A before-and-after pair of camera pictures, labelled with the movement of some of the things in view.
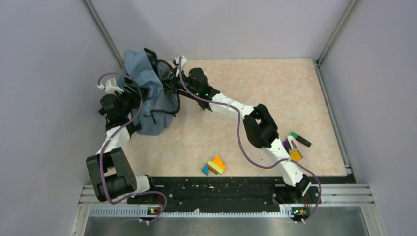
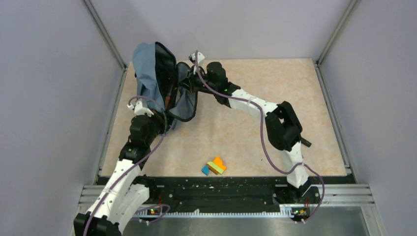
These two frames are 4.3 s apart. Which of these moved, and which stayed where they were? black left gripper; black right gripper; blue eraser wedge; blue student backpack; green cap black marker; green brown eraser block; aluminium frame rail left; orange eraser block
Moved: black left gripper; blue student backpack; black right gripper
Stayed: blue eraser wedge; green cap black marker; green brown eraser block; aluminium frame rail left; orange eraser block
